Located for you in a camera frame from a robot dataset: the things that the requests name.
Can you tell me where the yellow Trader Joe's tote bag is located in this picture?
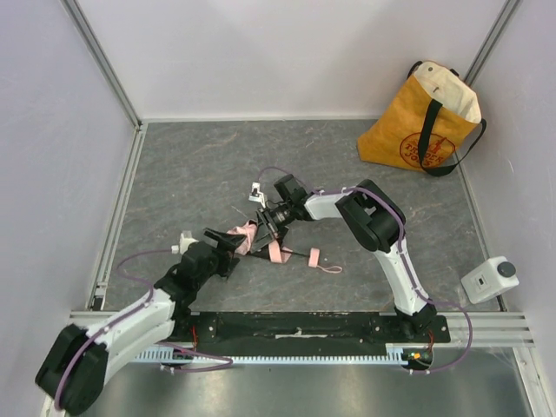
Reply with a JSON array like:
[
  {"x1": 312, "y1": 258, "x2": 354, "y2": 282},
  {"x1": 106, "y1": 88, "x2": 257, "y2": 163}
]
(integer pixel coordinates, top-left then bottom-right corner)
[{"x1": 357, "y1": 61, "x2": 487, "y2": 177}]

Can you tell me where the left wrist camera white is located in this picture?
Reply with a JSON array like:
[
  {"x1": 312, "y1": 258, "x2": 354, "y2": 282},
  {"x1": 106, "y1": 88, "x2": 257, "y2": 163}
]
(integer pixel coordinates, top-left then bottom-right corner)
[{"x1": 170, "y1": 230, "x2": 198, "y2": 255}]

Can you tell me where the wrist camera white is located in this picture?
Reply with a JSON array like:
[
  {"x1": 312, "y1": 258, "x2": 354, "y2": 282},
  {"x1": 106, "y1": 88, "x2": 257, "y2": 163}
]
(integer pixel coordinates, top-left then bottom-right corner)
[
  {"x1": 170, "y1": 230, "x2": 198, "y2": 255},
  {"x1": 248, "y1": 182, "x2": 267, "y2": 209}
]

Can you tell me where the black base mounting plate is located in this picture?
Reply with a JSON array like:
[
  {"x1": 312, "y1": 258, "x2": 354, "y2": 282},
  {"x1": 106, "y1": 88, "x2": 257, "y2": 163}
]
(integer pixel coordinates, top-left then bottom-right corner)
[{"x1": 169, "y1": 312, "x2": 451, "y2": 357}]

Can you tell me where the white box with grey knob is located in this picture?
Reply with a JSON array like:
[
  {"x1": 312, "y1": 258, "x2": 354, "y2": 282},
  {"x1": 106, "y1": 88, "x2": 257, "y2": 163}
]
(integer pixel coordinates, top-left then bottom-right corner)
[{"x1": 460, "y1": 256, "x2": 520, "y2": 304}]

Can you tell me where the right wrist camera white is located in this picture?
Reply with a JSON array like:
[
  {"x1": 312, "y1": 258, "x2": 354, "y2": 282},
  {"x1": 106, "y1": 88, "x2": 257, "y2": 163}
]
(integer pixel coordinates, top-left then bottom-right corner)
[{"x1": 248, "y1": 182, "x2": 267, "y2": 209}]

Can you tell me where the light blue cable duct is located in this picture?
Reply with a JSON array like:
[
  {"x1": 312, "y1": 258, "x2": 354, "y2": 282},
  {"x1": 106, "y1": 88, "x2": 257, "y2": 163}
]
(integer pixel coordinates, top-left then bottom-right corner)
[{"x1": 131, "y1": 346, "x2": 408, "y2": 366}]

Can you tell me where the aluminium rail frame front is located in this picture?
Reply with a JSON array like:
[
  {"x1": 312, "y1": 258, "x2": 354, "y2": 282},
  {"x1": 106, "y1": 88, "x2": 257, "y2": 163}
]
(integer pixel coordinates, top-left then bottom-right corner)
[{"x1": 63, "y1": 309, "x2": 539, "y2": 348}]

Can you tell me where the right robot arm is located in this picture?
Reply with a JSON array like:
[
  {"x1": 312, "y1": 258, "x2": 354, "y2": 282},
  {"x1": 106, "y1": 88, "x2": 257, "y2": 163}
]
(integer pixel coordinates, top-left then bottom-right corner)
[{"x1": 248, "y1": 174, "x2": 437, "y2": 338}]

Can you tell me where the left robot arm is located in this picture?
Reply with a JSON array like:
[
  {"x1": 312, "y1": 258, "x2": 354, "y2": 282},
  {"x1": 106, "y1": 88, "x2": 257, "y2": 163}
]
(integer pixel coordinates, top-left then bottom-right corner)
[{"x1": 35, "y1": 228, "x2": 247, "y2": 414}]

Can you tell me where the pink folding umbrella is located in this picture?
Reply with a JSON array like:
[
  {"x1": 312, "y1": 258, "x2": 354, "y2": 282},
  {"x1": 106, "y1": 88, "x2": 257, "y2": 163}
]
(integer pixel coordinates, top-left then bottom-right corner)
[{"x1": 227, "y1": 219, "x2": 343, "y2": 274}]

